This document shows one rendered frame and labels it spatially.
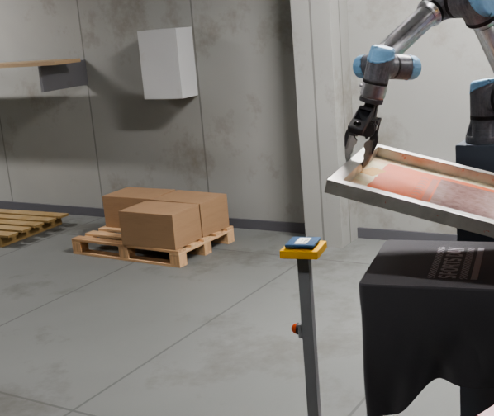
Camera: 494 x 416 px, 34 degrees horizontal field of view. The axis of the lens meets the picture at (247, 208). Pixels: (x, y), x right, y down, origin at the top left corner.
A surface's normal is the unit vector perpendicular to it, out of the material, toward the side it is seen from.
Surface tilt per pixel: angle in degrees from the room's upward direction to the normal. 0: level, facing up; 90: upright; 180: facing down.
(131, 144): 90
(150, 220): 90
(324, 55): 90
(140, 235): 90
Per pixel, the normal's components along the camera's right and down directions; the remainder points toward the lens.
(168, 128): -0.51, 0.25
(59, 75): 0.85, 0.06
